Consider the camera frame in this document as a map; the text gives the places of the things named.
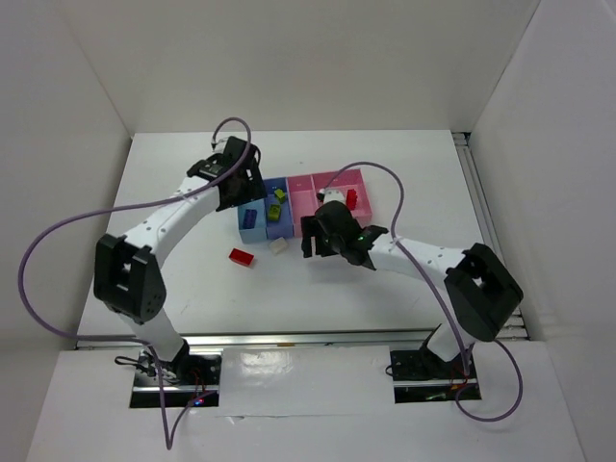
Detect aluminium front rail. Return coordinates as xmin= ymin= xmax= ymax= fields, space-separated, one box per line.
xmin=76 ymin=327 xmax=442 ymax=348

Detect dark blue bin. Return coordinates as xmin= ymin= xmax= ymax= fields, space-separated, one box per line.
xmin=265 ymin=177 xmax=294 ymax=241

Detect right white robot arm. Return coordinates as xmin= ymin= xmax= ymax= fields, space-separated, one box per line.
xmin=300 ymin=200 xmax=524 ymax=363

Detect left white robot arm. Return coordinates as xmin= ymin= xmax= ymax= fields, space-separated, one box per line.
xmin=93 ymin=136 xmax=266 ymax=375

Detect narrow pink bin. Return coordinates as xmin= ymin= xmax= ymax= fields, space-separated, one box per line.
xmin=287 ymin=174 xmax=318 ymax=238

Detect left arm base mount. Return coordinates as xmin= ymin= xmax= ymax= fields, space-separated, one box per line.
xmin=114 ymin=351 xmax=222 ymax=409

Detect white square lego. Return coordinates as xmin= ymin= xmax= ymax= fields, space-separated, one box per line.
xmin=269 ymin=237 xmax=289 ymax=255

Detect light blue bin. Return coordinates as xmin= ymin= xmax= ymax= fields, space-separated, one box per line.
xmin=237 ymin=199 xmax=267 ymax=244

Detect aluminium side rail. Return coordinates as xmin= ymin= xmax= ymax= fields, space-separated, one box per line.
xmin=451 ymin=132 xmax=529 ymax=341

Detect purple lego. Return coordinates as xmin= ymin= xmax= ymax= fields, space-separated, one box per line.
xmin=242 ymin=209 xmax=258 ymax=229

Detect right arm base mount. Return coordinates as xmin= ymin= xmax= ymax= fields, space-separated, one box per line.
xmin=384 ymin=348 xmax=481 ymax=404

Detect wide pink bin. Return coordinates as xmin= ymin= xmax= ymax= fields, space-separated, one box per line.
xmin=312 ymin=168 xmax=372 ymax=226

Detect green lego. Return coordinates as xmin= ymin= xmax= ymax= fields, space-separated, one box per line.
xmin=267 ymin=203 xmax=282 ymax=222
xmin=273 ymin=189 xmax=287 ymax=204

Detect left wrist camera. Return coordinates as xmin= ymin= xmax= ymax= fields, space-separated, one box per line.
xmin=212 ymin=138 xmax=228 ymax=153

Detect red lego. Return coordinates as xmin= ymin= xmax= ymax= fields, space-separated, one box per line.
xmin=346 ymin=189 xmax=359 ymax=211
xmin=228 ymin=248 xmax=255 ymax=268

